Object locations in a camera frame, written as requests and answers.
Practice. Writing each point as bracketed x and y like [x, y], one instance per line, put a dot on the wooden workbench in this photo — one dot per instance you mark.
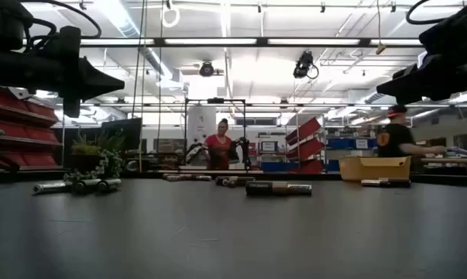
[450, 160]

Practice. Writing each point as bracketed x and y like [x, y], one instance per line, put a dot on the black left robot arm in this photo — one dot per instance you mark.
[1, 23]

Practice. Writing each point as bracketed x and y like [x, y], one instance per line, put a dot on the person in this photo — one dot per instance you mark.
[218, 149]
[393, 139]

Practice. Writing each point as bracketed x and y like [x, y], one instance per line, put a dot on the black overhead camera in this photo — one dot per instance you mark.
[304, 64]

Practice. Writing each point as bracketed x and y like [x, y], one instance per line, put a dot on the blue grey foam roll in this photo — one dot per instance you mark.
[463, 152]

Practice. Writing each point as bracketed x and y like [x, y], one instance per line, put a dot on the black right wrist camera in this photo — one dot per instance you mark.
[434, 42]

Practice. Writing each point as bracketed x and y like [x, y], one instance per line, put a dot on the blue storage bins row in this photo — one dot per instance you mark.
[351, 143]

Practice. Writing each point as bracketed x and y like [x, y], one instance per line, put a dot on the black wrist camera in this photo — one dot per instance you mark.
[71, 40]
[434, 42]

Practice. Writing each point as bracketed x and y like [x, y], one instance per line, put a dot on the small framed sign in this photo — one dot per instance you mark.
[269, 146]

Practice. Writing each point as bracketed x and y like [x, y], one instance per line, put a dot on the white cylindrical tank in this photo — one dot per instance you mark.
[201, 124]

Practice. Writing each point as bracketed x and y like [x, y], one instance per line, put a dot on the round black ceiling fixture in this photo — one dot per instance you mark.
[206, 69]

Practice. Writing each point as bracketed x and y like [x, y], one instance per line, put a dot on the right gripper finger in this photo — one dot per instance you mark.
[403, 87]

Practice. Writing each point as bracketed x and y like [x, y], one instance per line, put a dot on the red bin shelving rack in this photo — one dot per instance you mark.
[20, 128]
[306, 149]

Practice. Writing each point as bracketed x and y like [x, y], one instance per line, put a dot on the yellow plastic bin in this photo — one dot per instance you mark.
[374, 168]

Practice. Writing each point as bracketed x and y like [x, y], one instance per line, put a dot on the shiny round metal object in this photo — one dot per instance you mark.
[131, 166]

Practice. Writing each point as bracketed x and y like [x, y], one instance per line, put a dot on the background black robot arm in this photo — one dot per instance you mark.
[241, 151]
[194, 151]

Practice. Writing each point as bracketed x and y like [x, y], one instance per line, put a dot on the blue crate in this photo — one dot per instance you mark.
[279, 166]

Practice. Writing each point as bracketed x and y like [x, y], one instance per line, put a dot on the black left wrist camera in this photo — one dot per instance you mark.
[71, 40]

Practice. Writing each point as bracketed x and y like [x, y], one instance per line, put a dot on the yellow hanging tag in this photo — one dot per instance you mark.
[380, 49]

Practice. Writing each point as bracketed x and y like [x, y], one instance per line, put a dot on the artificial potted succulent plant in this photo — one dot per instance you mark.
[101, 155]

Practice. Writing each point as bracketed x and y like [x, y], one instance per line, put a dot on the black overhead frame bar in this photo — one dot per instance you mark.
[262, 42]

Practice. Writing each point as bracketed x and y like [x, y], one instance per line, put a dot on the black metal frame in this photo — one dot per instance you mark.
[215, 100]

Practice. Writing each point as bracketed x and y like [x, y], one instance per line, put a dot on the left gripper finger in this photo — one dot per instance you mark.
[99, 81]

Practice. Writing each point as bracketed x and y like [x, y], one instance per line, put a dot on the black monitor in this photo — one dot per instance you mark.
[122, 133]

